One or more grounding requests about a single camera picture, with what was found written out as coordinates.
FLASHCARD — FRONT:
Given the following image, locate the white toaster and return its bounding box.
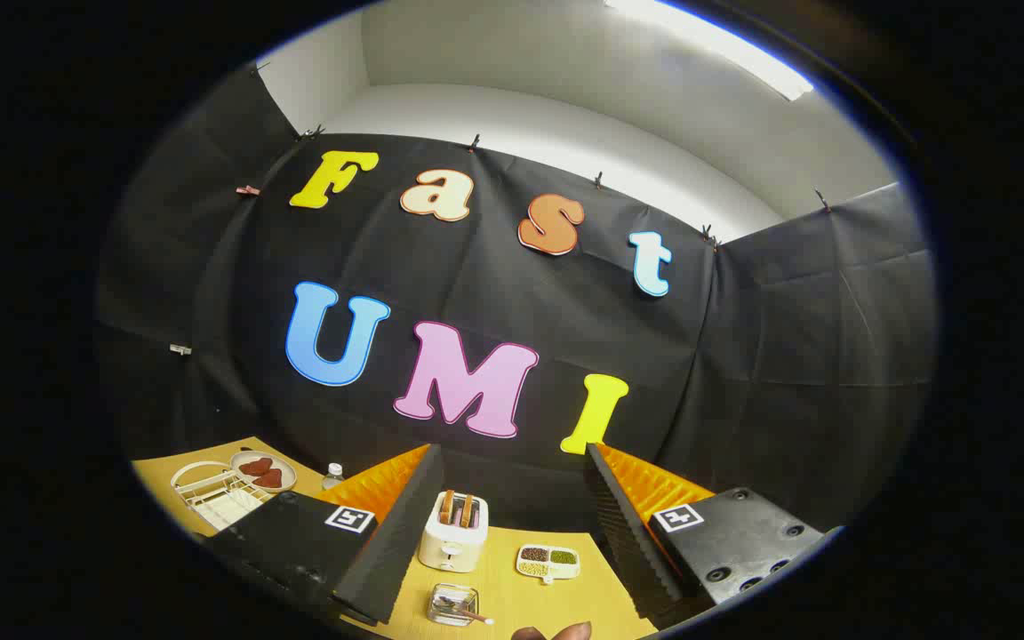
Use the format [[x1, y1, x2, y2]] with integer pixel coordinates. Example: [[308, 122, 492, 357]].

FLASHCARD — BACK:
[[417, 491, 489, 573]]

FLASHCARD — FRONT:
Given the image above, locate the white divided bean tray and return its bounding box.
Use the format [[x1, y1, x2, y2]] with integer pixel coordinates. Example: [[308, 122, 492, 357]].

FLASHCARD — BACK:
[[516, 544, 581, 586]]

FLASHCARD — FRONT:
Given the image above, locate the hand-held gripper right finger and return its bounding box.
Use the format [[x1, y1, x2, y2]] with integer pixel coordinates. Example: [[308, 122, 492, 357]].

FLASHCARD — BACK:
[[585, 442, 833, 628]]

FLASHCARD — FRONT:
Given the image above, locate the small beige saucer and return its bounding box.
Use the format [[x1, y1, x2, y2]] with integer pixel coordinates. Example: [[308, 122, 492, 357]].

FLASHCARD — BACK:
[[229, 450, 298, 494]]

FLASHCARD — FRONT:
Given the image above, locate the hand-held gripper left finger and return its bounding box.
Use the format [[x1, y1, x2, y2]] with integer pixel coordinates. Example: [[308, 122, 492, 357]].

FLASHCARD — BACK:
[[201, 443, 444, 628]]

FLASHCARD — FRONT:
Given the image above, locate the metal wire basket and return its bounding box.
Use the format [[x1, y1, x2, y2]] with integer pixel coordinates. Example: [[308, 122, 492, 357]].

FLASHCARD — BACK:
[[428, 583, 481, 628]]

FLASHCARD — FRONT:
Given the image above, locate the white wire dish rack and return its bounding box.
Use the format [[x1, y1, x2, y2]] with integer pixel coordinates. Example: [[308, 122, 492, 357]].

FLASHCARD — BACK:
[[170, 460, 275, 534]]

